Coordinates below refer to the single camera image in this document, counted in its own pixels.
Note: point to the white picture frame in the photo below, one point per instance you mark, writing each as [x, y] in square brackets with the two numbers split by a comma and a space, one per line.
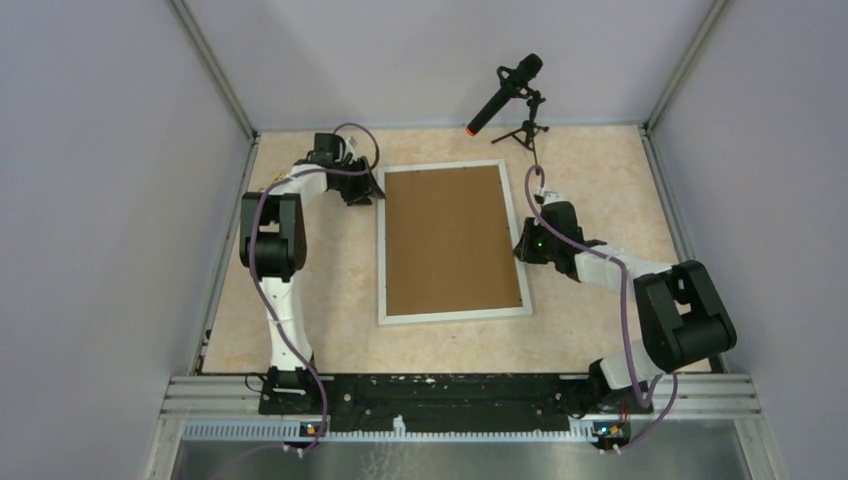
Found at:
[381, 265]

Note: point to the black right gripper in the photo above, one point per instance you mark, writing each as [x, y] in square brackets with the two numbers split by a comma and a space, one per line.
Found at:
[523, 250]

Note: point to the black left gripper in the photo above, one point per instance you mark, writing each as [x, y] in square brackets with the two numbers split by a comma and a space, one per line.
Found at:
[366, 187]

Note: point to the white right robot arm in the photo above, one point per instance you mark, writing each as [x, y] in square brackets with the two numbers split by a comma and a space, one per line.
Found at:
[682, 318]

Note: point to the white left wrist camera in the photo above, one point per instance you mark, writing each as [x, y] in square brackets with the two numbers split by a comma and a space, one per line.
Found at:
[348, 147]

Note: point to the black shotgun microphone orange tip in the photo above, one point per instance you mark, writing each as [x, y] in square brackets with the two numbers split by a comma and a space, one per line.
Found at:
[513, 84]

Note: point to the black mini tripod stand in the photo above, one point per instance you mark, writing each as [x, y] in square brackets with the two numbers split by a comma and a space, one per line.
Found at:
[526, 134]

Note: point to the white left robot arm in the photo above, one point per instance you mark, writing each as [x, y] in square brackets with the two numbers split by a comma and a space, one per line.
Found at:
[273, 247]

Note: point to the white toothed cable channel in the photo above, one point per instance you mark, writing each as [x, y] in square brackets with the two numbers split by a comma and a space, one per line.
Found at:
[292, 431]

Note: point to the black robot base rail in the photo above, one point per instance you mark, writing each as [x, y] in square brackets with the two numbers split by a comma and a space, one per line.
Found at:
[445, 403]

